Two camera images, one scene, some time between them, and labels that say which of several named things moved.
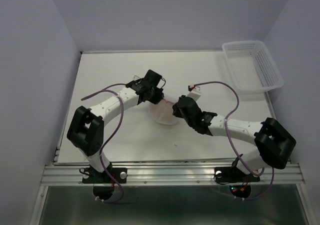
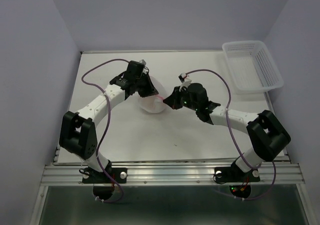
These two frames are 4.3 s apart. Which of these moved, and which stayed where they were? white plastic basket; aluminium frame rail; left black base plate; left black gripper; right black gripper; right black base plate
Moved: right black gripper; left black gripper
Stayed: left black base plate; aluminium frame rail; right black base plate; white plastic basket
